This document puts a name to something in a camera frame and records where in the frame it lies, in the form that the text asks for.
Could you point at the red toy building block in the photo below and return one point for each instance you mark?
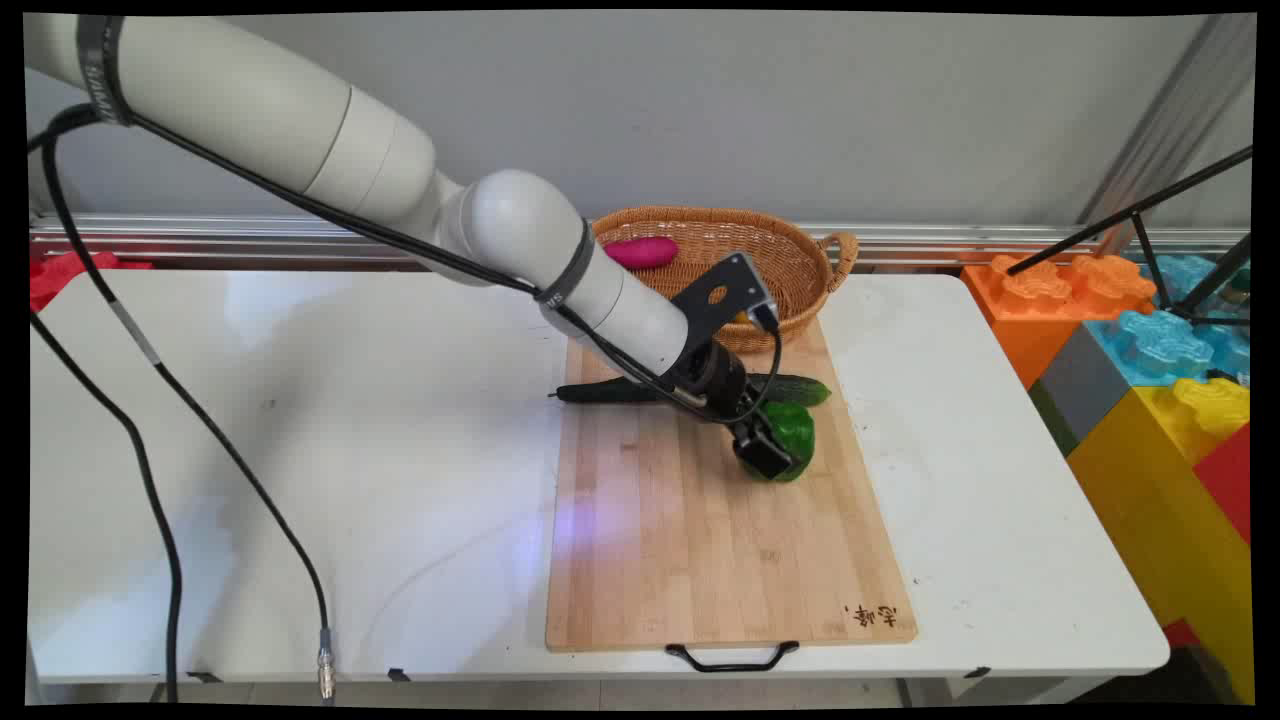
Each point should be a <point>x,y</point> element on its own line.
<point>1228,480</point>

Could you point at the black tripod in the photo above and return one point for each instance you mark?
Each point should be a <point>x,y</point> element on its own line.
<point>1150,230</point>

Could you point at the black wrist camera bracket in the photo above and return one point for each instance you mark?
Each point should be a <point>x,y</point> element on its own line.
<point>722,290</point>

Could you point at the aluminium profile rail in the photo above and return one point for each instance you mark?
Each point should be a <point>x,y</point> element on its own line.
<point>250,238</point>

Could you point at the magenta sweet potato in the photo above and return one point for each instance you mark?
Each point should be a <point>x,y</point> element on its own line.
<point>642,252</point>

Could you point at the dark green cucumber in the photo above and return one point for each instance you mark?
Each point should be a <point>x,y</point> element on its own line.
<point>800,388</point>

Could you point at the light blue toy block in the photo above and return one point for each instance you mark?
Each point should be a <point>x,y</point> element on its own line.
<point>1160,335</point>

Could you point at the woven wicker basket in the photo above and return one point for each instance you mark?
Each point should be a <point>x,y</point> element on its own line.
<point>770,250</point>

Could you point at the yellow toy building block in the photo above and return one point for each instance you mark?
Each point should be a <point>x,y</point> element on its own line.
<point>1160,500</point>

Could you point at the orange toy building block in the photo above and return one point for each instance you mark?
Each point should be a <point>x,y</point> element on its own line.
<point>1030,300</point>

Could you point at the green bell pepper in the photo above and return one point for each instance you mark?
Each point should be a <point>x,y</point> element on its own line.
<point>796,430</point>

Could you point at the gray toy building block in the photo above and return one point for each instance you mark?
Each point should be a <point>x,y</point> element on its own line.
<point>1085,385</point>

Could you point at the wooden cutting board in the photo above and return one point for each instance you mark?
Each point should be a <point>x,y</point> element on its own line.
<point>680,540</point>

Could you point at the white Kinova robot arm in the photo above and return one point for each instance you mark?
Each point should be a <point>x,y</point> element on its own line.
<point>300,130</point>

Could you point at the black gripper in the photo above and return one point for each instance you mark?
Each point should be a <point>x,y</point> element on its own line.
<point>718,378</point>

